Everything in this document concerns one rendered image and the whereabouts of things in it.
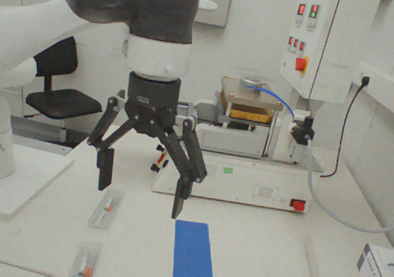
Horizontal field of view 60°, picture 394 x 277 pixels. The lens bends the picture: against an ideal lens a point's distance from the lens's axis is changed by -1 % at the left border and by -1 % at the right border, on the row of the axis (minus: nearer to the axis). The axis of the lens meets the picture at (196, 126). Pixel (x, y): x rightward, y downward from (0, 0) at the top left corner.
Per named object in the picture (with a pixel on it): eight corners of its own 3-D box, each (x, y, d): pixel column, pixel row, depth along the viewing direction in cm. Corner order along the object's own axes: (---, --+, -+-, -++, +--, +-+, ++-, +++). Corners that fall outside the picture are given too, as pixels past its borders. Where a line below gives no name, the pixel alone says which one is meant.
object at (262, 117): (262, 108, 131) (268, 85, 127) (273, 130, 110) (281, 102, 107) (218, 101, 130) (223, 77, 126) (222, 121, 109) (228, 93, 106)
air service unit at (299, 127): (292, 150, 109) (306, 107, 104) (306, 172, 96) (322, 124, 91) (277, 148, 109) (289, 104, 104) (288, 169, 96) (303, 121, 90)
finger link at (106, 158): (104, 155, 54) (100, 153, 55) (101, 191, 57) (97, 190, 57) (115, 148, 57) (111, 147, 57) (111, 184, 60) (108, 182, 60)
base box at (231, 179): (283, 168, 148) (294, 132, 142) (308, 222, 113) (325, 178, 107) (161, 148, 145) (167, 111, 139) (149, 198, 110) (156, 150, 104)
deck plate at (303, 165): (295, 131, 142) (295, 130, 142) (323, 173, 110) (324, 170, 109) (186, 113, 139) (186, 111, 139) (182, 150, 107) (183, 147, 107)
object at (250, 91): (277, 108, 134) (286, 77, 130) (298, 140, 105) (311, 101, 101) (217, 98, 133) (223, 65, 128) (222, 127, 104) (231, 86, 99)
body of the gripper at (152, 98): (115, 71, 47) (110, 133, 50) (171, 86, 44) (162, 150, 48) (142, 65, 53) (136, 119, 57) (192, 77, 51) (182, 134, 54)
